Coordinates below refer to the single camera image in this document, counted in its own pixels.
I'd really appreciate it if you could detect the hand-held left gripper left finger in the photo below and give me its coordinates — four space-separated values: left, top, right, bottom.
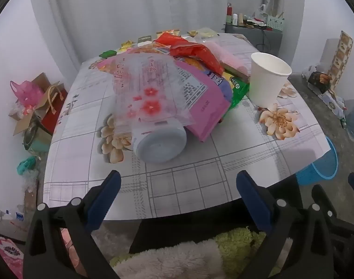
23 170 122 279

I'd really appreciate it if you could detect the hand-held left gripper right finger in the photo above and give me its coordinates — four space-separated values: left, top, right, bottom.
236 170 336 279

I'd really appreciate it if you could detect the blue plastic bin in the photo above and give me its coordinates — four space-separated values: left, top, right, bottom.
294 135 338 186

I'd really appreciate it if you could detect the white plastic bottle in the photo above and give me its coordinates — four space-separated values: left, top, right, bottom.
130 116 187 164

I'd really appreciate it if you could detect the pink packet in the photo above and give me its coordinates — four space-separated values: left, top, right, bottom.
174 60 231 143

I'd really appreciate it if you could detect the green foil packet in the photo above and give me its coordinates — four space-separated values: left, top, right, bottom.
222 70 250 111

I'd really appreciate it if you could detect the clear floral plastic bag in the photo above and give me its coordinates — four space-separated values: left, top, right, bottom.
109 53 195 140

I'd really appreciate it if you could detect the purple packet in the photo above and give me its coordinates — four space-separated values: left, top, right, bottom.
207 70 234 103

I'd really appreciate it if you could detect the white paper cup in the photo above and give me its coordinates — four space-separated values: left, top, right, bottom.
248 52 292 108

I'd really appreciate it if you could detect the pink mesh bag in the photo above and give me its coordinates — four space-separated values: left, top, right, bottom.
204 41 251 79

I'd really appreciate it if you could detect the red orange packet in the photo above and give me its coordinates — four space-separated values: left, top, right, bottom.
154 32 189 48

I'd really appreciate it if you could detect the fluffy green cloth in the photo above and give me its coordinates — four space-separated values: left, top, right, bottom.
110 227 294 279

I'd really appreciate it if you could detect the floral tablecloth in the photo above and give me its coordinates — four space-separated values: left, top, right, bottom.
43 32 331 220

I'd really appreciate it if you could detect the white printed box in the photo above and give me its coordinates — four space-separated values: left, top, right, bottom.
322 91 346 117

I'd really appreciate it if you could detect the teal plastic object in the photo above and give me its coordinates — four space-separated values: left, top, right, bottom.
17 156 38 175

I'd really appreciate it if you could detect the fluffy white cloth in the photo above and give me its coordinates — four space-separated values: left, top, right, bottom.
113 240 227 279

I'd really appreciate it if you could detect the metal pot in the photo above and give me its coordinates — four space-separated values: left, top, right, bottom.
23 120 46 152

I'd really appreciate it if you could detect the red gift bag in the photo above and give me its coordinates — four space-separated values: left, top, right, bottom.
40 83 69 134

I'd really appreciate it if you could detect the black printed bag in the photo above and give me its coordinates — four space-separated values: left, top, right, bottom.
308 71 331 93

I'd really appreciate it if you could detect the pink printed cloth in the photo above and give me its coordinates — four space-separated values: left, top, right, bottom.
0 235 25 279

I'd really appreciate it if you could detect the cardboard box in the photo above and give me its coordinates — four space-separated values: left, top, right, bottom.
8 72 68 136

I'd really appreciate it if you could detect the white board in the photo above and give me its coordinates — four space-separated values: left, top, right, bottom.
322 38 340 73

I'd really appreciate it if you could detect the pink plastic bag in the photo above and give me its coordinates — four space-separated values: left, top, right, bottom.
10 80 45 108

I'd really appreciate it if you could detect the grey cabinet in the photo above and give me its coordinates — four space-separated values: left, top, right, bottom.
224 23 283 57

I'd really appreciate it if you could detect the green desk calendar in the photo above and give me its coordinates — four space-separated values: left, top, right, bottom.
267 17 285 32

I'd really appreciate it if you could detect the yellow snack packet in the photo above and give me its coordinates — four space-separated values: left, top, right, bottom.
187 27 219 39

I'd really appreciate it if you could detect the white curtain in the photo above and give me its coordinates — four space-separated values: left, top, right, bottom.
27 0 307 73

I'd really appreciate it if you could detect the black cable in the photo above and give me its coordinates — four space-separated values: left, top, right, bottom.
257 29 267 53

